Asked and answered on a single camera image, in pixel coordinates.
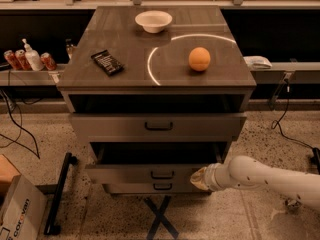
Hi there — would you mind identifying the grey drawer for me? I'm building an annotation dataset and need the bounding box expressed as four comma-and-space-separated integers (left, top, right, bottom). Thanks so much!
103, 183, 205, 194
69, 113, 246, 143
85, 142, 225, 184

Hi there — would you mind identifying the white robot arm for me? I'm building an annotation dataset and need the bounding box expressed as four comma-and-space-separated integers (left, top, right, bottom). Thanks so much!
190, 156, 320, 211

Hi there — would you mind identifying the grey bottom drawer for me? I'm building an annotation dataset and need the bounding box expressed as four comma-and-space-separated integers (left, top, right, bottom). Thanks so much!
103, 183, 205, 194

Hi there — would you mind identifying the grey drawer cabinet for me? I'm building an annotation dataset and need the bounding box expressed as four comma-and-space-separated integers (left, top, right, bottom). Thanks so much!
57, 5, 258, 195

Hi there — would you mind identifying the grey top drawer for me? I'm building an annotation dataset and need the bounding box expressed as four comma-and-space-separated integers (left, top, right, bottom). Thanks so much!
69, 113, 246, 143

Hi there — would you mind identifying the red soda can middle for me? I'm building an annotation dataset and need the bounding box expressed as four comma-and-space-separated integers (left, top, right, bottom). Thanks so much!
15, 49, 31, 70

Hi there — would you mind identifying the red soda can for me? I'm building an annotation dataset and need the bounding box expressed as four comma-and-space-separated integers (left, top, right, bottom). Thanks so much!
41, 52, 57, 71
15, 49, 31, 70
4, 50, 21, 70

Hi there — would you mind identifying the small floor debris object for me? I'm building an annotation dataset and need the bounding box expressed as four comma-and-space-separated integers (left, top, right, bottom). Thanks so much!
285, 198, 301, 214

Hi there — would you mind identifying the orange fruit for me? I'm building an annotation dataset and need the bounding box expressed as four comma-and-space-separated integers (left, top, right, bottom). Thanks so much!
188, 47, 211, 72

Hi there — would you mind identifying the white folded cloth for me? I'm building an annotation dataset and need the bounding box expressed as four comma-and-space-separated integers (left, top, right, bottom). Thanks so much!
244, 56, 272, 69

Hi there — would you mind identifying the grey side shelf right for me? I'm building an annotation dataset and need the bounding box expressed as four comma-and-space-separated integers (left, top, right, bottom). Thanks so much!
251, 62, 320, 84

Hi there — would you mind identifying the grey side shelf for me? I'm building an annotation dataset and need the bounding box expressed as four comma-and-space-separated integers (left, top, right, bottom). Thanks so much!
0, 64, 66, 87
251, 62, 320, 84

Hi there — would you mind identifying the black snack bar packet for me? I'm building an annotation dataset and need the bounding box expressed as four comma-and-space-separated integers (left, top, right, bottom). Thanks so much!
91, 50, 124, 76

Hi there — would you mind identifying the black metal bar stand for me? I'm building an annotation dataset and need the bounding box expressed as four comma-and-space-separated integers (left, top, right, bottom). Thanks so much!
44, 152, 78, 235

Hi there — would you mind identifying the white bowl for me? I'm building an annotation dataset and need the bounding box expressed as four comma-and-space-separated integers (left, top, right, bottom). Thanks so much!
135, 10, 172, 34

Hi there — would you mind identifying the cardboard box with print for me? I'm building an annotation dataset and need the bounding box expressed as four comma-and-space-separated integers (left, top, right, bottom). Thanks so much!
0, 154, 48, 240

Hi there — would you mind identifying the small glass bottle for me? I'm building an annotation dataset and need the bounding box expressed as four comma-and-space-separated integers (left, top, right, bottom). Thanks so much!
65, 39, 76, 58

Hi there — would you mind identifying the red soda can right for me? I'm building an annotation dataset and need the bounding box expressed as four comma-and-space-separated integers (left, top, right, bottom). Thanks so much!
41, 52, 57, 71

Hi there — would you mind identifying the white pump bottle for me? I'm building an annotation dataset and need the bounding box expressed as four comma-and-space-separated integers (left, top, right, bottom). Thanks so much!
22, 39, 44, 71

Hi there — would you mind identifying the grey side shelf left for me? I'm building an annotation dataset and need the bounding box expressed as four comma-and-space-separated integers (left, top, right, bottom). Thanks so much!
0, 64, 66, 87

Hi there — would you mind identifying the red soda can left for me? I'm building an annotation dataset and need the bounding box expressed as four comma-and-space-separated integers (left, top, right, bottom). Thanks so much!
4, 50, 21, 70

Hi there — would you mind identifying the black floor cable right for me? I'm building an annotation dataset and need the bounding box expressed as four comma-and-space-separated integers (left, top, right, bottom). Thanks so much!
270, 78, 320, 172

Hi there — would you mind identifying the black floor cable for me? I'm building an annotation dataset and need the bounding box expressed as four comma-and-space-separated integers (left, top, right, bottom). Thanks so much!
0, 89, 42, 160
270, 78, 320, 172

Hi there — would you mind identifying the black floor cable left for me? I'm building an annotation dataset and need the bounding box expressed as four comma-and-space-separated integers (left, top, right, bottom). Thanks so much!
0, 89, 42, 160

